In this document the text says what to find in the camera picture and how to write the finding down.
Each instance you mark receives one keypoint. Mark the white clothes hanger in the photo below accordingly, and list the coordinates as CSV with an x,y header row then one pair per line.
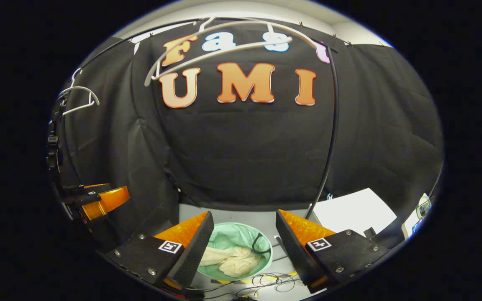
x,y
232,48
78,87

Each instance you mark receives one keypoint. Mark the black backdrop cloth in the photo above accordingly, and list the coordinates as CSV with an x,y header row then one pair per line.
x,y
245,146

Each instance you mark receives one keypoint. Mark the cream shirt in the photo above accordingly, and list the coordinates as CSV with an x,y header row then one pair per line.
x,y
234,263

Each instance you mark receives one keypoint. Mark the green laundry hamper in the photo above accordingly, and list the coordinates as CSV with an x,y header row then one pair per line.
x,y
232,234

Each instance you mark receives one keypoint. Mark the small black block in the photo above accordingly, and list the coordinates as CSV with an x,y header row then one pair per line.
x,y
370,232

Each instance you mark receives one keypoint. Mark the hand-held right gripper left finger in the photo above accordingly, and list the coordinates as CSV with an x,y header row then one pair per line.
x,y
195,255

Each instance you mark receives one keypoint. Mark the white device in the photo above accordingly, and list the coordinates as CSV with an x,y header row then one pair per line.
x,y
410,225

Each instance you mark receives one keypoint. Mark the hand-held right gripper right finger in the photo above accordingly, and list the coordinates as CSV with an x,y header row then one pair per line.
x,y
293,255

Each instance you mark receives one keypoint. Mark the white flat board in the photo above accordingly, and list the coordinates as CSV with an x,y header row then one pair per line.
x,y
349,209

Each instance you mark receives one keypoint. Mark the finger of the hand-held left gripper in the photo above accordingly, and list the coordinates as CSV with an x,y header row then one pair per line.
x,y
107,200

